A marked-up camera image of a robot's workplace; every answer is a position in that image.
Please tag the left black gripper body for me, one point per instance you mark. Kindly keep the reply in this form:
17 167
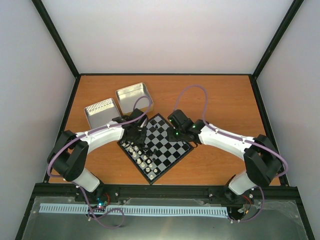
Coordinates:
137 138

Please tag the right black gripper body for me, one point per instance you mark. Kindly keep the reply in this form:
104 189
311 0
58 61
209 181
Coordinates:
176 137

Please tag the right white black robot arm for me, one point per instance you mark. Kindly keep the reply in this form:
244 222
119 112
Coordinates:
262 161

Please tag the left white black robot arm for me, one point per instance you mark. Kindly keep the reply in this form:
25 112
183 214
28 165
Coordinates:
69 154

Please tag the black and silver chessboard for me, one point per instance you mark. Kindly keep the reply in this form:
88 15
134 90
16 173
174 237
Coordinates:
159 151

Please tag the gold metal tin base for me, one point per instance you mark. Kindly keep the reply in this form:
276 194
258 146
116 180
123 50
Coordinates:
134 96

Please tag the black aluminium frame rail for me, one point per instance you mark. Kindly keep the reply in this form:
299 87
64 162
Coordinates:
213 193

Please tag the light blue slotted cable duct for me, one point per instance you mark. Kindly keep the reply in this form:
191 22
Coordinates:
136 210

